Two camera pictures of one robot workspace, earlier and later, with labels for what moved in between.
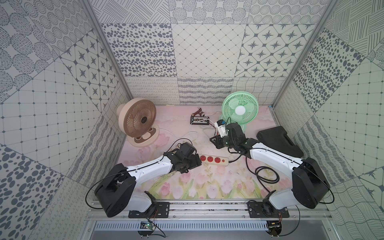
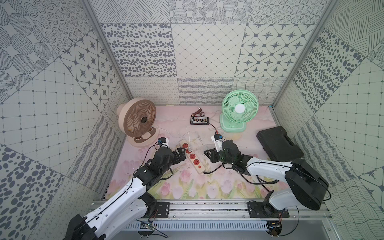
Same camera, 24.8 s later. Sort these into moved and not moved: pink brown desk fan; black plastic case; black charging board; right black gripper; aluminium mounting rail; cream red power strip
Moved: right black gripper; cream red power strip
Not moved: pink brown desk fan; black plastic case; aluminium mounting rail; black charging board
